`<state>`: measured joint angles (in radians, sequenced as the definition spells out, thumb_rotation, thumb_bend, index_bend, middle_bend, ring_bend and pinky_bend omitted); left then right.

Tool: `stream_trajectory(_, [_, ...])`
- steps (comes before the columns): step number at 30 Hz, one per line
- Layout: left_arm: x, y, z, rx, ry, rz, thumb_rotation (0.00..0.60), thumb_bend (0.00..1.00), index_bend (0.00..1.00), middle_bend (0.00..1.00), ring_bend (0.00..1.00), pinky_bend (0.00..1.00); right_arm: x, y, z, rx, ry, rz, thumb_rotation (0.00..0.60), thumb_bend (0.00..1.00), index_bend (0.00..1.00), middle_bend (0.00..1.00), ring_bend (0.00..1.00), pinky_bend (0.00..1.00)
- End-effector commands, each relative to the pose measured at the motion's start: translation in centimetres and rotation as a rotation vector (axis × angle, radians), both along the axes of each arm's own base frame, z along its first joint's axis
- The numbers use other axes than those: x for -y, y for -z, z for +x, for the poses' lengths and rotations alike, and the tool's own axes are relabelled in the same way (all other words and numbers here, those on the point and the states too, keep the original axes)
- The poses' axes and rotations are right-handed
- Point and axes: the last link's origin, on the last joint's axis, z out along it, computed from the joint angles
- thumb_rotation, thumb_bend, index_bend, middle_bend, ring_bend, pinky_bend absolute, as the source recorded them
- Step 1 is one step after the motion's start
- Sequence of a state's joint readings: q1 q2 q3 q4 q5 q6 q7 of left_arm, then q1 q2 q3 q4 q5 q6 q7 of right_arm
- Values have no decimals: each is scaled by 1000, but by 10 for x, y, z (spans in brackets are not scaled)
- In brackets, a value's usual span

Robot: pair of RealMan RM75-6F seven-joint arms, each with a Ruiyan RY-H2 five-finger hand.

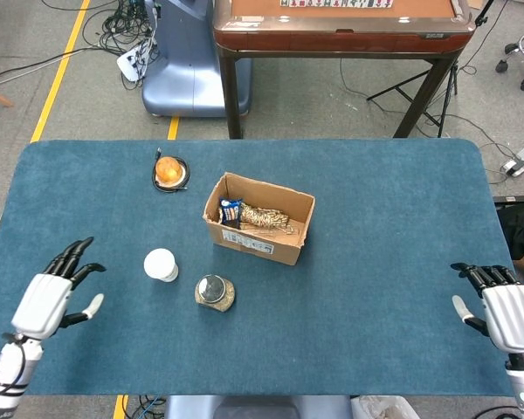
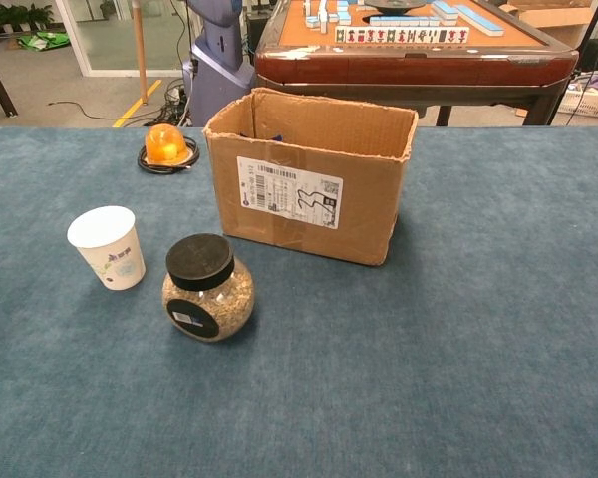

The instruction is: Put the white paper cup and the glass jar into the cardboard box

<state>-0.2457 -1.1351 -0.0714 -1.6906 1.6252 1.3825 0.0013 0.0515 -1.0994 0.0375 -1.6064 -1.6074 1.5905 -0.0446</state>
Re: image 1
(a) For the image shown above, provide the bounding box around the blue snack packet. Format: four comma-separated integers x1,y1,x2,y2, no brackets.
218,197,244,230

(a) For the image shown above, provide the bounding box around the face-up mahjong tile row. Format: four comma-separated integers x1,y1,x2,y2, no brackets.
279,0,394,9

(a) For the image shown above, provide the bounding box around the white plastic bag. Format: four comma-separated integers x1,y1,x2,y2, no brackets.
351,395,420,419

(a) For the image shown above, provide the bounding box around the beige braided rope bundle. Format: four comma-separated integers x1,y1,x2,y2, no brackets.
239,203,298,237

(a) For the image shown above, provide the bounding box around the blue felt table mat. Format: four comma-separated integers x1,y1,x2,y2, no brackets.
0,138,524,397

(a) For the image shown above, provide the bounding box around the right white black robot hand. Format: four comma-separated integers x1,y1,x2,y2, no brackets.
450,261,524,354

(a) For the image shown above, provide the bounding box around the white paper cup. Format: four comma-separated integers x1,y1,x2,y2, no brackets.
142,248,180,284

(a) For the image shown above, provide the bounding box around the white power strip with plugs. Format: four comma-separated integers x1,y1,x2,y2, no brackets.
115,45,152,83

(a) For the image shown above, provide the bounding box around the tangle of black cables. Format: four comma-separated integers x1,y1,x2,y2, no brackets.
80,0,159,91

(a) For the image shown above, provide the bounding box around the brown mahjong table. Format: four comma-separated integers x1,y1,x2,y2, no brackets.
212,0,477,140

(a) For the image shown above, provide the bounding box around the white floor power strip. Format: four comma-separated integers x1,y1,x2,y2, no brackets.
501,146,524,178

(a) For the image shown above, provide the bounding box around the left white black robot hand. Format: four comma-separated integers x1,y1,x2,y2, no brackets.
10,237,108,341

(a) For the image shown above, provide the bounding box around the grey-blue robot torso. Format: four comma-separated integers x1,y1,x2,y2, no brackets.
163,395,355,419

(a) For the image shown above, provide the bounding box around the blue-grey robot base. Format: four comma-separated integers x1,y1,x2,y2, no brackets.
141,0,252,118

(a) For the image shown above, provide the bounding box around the glass jar with black lid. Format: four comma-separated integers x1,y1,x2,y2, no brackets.
194,273,237,313

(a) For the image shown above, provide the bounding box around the open cardboard box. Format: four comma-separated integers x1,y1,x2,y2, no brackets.
202,171,316,266

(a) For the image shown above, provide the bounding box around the black coiled cable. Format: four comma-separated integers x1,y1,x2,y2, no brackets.
151,148,190,194

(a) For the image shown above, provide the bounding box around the black tripod stand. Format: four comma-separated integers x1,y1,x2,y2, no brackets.
366,0,499,139

